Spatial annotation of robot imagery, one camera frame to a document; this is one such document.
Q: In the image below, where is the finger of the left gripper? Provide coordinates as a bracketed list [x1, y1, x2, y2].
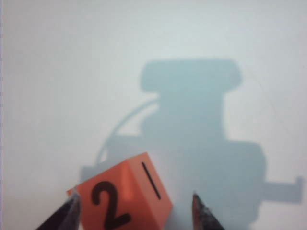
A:
[35, 189, 83, 230]
[192, 190, 226, 230]

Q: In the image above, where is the orange foam cube with Q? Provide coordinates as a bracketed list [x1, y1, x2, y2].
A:
[66, 151, 174, 230]

